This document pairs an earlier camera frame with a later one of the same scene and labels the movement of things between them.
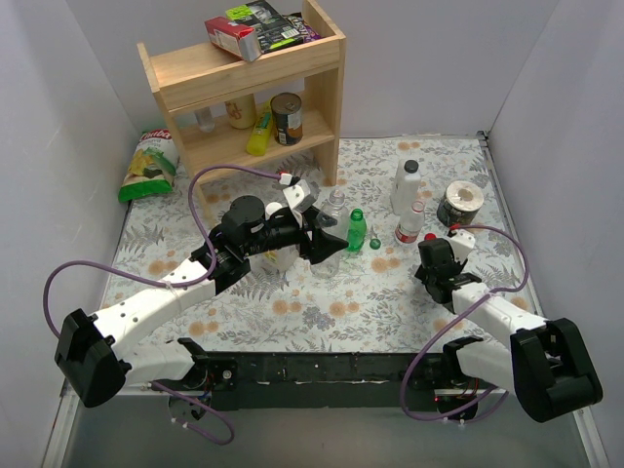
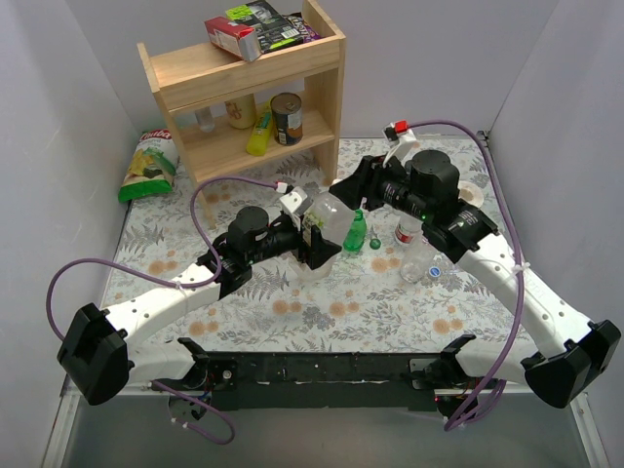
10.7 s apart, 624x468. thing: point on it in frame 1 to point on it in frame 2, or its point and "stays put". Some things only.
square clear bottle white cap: [277, 260] to [332, 214]
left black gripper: [308, 237] stays put
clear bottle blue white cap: [334, 207] to [417, 257]
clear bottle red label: [410, 223] stays put
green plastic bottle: [357, 230] stays put
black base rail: [228, 381] stays put
